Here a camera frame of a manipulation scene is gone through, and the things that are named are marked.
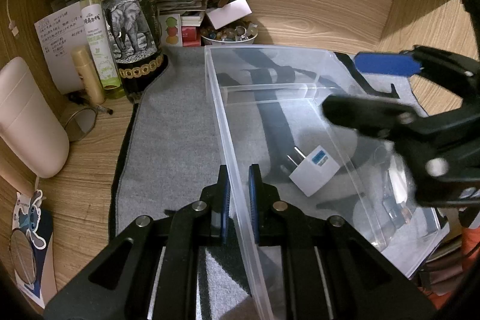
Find pink tumbler cup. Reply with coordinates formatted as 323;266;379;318
1;57;70;179

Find green spray bottle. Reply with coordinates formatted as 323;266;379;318
80;0;125;99

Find round wire glasses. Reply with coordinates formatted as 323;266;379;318
64;92;114;143

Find blue cartoon sticker card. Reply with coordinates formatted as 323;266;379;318
9;189;57;308

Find beige lip balm tube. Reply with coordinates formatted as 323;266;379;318
71;46;105;105

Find bowl of small trinkets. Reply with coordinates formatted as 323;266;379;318
199;23;259;46

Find white plug adapter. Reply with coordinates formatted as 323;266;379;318
287;145;340;197

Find white card on bowl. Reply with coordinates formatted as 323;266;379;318
207;0;252;29

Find white charging cable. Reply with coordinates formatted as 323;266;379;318
2;0;20;40

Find dark wine bottle elephant label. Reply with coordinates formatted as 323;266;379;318
101;0;168;102

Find grey mat with black letters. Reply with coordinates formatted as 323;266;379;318
108;44;451;320

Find clear plastic storage box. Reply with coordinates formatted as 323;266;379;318
204;46;449;319

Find stack of papers and boxes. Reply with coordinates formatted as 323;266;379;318
154;0;208;47

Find white handwritten note paper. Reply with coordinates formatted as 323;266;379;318
34;2;87;94

